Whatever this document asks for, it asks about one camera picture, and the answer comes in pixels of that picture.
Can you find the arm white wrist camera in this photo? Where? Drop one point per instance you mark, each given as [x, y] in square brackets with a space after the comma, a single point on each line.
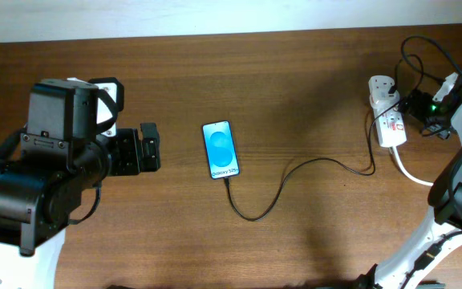
[446, 87]
[92, 107]

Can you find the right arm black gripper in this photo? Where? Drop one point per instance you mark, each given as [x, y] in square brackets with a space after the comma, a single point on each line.
[421, 107]

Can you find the right arm white wrist camera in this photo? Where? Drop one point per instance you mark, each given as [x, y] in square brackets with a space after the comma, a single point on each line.
[446, 87]

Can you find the blue Galaxy smartphone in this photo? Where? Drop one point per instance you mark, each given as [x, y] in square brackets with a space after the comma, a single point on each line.
[220, 150]

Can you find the white power strip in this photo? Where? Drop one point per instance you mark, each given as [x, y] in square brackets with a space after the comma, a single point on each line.
[389, 123]

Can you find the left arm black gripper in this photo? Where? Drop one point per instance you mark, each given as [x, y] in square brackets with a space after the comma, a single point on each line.
[153, 156]

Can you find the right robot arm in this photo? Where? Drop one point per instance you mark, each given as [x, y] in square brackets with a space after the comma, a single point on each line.
[440, 232]

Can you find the left arm white wrist camera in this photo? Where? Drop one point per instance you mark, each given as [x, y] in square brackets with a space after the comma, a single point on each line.
[92, 107]

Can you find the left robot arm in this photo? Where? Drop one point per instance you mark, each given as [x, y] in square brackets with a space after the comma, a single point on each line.
[69, 144]

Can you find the white USB wall charger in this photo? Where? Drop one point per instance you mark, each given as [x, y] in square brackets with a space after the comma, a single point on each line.
[382, 98]

